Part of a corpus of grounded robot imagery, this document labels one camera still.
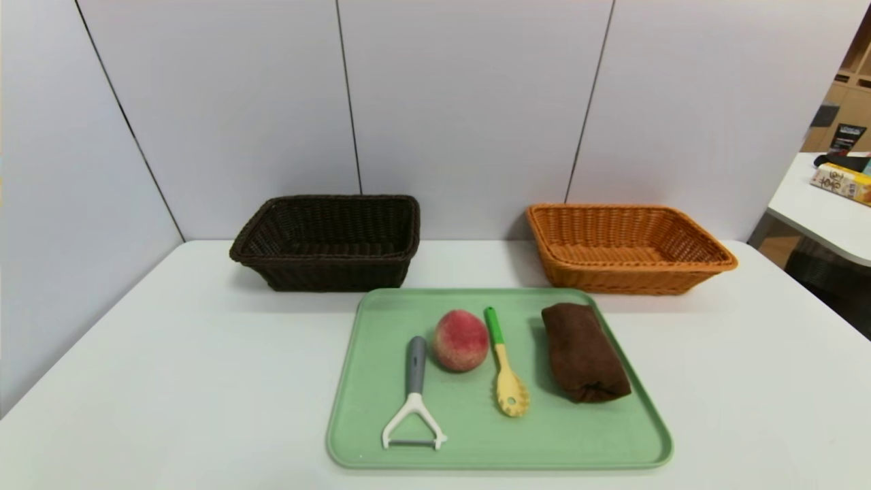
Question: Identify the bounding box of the red peach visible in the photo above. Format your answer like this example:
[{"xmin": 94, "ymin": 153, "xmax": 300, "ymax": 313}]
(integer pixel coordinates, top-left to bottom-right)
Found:
[{"xmin": 433, "ymin": 310, "xmax": 490, "ymax": 373}]

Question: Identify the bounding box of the grey handled white peeler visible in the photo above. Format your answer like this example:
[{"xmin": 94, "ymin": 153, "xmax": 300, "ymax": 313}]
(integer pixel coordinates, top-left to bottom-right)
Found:
[{"xmin": 382, "ymin": 336, "xmax": 448, "ymax": 451}]

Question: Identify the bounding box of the green handled yellow pasta spoon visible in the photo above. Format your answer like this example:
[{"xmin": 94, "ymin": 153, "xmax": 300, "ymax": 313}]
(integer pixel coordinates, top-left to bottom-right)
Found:
[{"xmin": 484, "ymin": 306, "xmax": 530, "ymax": 418}]

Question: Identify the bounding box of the brown towel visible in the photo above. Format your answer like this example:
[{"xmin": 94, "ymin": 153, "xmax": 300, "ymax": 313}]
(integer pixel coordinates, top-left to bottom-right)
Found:
[{"xmin": 542, "ymin": 303, "xmax": 632, "ymax": 404}]

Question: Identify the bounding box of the dark brown wicker basket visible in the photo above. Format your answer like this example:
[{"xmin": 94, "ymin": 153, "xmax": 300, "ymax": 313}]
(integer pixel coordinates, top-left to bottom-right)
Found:
[{"xmin": 229, "ymin": 195, "xmax": 421, "ymax": 293}]

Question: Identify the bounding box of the orange wicker basket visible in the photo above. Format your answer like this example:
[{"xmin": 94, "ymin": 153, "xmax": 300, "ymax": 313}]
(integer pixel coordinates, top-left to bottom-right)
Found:
[{"xmin": 526, "ymin": 203, "xmax": 738, "ymax": 295}]

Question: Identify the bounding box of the light green plastic tray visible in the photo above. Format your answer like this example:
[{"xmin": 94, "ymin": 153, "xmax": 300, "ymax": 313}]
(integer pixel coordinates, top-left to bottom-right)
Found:
[{"xmin": 326, "ymin": 287, "xmax": 674, "ymax": 470}]

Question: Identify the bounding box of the white side table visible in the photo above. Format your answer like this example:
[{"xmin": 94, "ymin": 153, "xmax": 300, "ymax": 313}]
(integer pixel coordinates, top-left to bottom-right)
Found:
[{"xmin": 768, "ymin": 151, "xmax": 871, "ymax": 267}]

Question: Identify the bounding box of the yellow printed box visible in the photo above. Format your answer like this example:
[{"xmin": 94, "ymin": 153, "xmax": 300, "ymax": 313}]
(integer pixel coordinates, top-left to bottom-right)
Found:
[{"xmin": 810, "ymin": 163, "xmax": 871, "ymax": 207}]

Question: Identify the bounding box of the black flat item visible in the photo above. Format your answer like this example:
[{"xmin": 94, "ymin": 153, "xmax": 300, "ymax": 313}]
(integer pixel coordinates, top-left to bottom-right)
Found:
[{"xmin": 814, "ymin": 152, "xmax": 871, "ymax": 174}]

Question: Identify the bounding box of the small black sign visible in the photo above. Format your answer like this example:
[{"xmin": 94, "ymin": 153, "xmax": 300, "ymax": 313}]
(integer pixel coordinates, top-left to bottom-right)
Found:
[{"xmin": 832, "ymin": 123, "xmax": 868, "ymax": 152}]

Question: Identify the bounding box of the wooden shelf unit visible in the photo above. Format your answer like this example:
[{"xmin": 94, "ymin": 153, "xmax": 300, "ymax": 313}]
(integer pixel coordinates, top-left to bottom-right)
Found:
[{"xmin": 802, "ymin": 7, "xmax": 871, "ymax": 152}]

